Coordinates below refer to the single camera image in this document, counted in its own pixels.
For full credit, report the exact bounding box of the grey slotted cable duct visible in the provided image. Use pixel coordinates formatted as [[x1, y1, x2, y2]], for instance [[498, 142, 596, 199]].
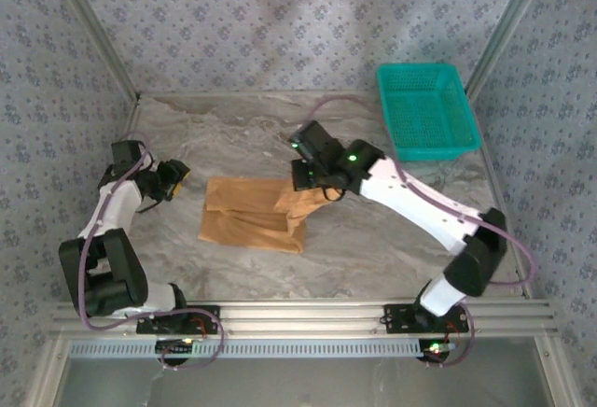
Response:
[[68, 339, 423, 360]]

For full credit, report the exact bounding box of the black controller board with LED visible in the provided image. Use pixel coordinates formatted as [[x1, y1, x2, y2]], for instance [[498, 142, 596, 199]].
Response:
[[155, 338, 196, 367], [418, 339, 457, 365]]

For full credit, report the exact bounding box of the teal plastic basket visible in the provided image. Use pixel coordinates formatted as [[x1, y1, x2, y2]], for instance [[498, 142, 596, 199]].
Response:
[[375, 62, 482, 163]]

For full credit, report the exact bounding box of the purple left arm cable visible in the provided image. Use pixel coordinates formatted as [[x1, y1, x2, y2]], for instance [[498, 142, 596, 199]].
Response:
[[76, 131, 226, 372]]

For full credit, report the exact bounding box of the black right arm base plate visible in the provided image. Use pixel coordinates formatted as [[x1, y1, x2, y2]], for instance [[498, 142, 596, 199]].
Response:
[[382, 302, 470, 334]]

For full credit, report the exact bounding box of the thin aluminium table rail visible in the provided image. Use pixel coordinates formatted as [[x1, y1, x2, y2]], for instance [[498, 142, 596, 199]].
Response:
[[138, 91, 383, 99]]

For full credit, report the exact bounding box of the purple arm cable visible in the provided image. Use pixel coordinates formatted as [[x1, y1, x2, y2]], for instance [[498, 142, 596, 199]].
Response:
[[307, 96, 537, 370], [76, 131, 226, 372]]

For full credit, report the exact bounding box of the short aluminium frame leg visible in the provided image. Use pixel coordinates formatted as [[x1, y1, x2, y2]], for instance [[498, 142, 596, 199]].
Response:
[[534, 335, 582, 407], [25, 336, 71, 407]]

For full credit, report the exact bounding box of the tan t-shirt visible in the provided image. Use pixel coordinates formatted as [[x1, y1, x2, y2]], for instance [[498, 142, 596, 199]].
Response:
[[197, 176, 337, 255]]

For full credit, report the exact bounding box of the slanted aluminium frame post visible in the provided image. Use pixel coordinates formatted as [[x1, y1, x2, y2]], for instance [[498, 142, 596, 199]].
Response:
[[46, 0, 142, 100], [465, 0, 559, 98]]

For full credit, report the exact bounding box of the long aluminium mounting rail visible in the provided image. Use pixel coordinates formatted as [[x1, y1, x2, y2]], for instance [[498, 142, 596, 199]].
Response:
[[49, 299, 559, 339]]

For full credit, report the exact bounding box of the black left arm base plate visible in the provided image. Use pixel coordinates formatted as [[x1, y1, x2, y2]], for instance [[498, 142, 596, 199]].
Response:
[[135, 304, 221, 336]]

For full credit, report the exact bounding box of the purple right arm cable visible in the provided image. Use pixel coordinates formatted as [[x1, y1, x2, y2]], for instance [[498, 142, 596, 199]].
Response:
[[307, 96, 537, 370]]

